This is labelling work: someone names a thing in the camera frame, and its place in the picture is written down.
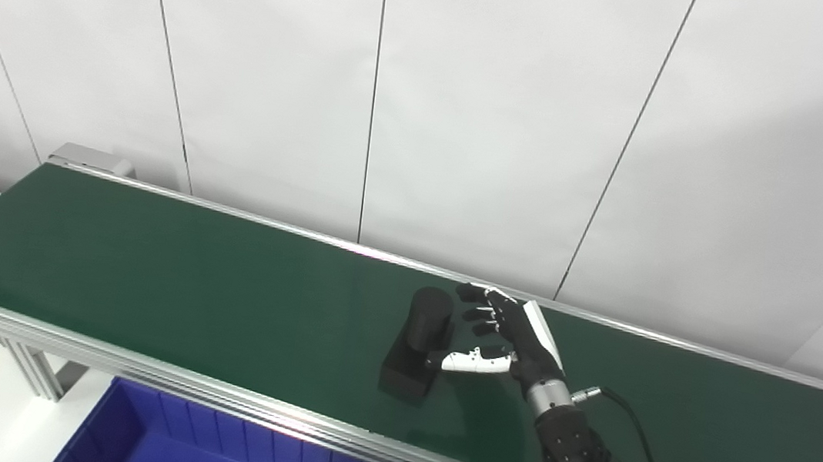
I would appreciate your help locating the black cylinder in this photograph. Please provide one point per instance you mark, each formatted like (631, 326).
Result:
(418, 340)

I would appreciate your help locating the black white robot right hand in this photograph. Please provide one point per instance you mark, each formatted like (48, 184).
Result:
(530, 345)

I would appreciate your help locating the green conveyor belt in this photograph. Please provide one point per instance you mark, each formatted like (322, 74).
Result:
(218, 294)
(207, 390)

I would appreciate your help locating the grey conveyor end housing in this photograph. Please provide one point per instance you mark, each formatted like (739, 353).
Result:
(90, 159)

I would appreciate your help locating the aluminium conveyor leg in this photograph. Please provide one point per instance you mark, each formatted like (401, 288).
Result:
(43, 371)

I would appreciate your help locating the blue plastic bin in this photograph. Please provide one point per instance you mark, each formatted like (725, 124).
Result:
(162, 450)

